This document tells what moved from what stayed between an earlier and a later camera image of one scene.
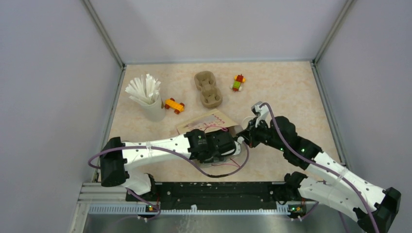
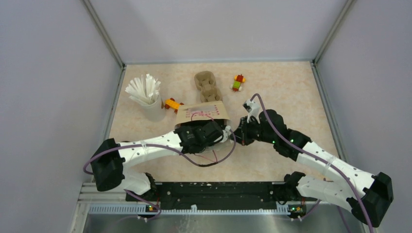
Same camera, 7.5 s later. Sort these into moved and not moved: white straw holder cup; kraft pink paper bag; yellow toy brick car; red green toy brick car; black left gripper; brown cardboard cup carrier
Moved: kraft pink paper bag; black left gripper
Not moved: white straw holder cup; yellow toy brick car; brown cardboard cup carrier; red green toy brick car
